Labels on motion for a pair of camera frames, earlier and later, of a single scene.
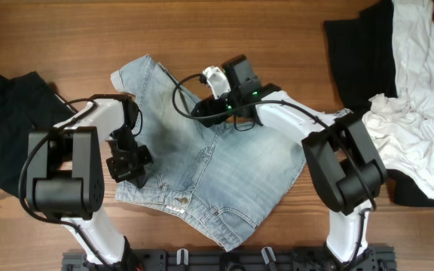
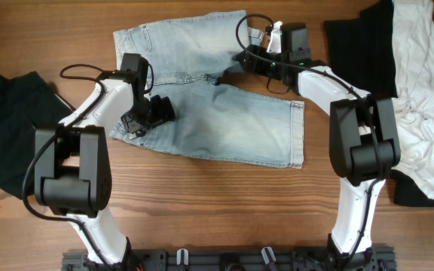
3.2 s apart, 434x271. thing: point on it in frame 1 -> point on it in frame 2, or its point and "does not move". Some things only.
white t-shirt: [417, 132] does not move
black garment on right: [363, 47] does not move
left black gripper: [121, 171] -> [164, 111]
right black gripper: [206, 111] -> [245, 60]
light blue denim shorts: [224, 180] -> [187, 57]
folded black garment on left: [7, 111] does not move
